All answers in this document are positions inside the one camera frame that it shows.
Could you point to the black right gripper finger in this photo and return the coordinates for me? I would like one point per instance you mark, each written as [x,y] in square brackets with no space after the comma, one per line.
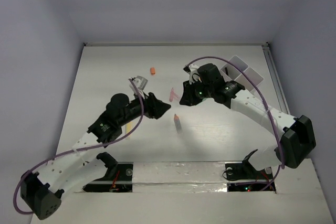
[198,94]
[187,95]

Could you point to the white divided organizer tray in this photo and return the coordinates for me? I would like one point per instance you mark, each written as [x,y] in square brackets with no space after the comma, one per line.
[237,76]

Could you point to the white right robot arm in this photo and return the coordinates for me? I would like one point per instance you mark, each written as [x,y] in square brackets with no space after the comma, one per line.
[294,136]

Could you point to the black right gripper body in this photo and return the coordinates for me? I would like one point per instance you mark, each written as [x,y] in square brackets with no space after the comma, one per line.
[209,89]

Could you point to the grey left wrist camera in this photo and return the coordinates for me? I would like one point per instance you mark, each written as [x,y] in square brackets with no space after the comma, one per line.
[137,85]

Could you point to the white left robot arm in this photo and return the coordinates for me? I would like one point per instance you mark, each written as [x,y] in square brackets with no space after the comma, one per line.
[45,187]

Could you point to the pink highlighter pen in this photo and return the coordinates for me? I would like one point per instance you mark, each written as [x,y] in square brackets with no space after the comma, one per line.
[170,97]

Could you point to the grey orange-tip marker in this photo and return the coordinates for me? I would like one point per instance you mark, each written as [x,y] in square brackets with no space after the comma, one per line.
[177,123]

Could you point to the yellow highlighter pen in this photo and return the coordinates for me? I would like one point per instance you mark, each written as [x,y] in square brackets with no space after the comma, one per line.
[128,129]

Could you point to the aluminium rail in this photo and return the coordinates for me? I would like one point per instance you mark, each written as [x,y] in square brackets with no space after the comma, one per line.
[275,79]

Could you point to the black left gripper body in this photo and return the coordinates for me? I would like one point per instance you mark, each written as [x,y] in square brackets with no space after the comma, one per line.
[151,105]

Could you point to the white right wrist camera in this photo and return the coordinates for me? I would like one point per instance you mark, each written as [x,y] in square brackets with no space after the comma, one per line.
[192,70]

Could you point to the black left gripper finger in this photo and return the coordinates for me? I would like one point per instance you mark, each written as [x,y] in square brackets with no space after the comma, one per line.
[153,107]
[160,109]

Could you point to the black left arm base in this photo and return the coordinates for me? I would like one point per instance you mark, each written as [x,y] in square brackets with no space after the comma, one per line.
[117,177]

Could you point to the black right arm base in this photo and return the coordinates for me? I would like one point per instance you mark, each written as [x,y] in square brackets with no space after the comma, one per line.
[242,177]

